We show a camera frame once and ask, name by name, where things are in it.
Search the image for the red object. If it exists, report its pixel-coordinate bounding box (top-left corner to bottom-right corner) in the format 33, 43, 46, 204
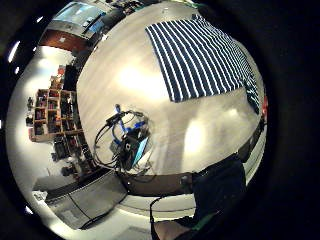
261, 95, 269, 118

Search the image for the black electronics box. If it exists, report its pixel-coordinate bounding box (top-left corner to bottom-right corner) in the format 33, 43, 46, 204
118, 128, 151, 171

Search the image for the navy white striped cloth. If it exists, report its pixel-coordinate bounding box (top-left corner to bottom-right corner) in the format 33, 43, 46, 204
144, 14, 262, 115

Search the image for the dark equipment pile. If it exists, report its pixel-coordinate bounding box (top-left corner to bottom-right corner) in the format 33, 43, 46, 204
51, 133, 103, 178

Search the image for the wooden shelf unit with items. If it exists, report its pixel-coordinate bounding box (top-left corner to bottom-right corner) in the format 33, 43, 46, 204
30, 88, 85, 143

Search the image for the reddish brown wooden counter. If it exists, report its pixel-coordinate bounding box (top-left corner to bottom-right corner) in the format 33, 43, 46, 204
39, 29, 89, 53

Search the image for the blue cable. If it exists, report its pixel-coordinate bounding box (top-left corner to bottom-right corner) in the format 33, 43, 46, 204
114, 104, 147, 145

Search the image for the black cable bundle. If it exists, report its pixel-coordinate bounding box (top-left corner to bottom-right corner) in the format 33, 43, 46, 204
93, 111, 149, 169

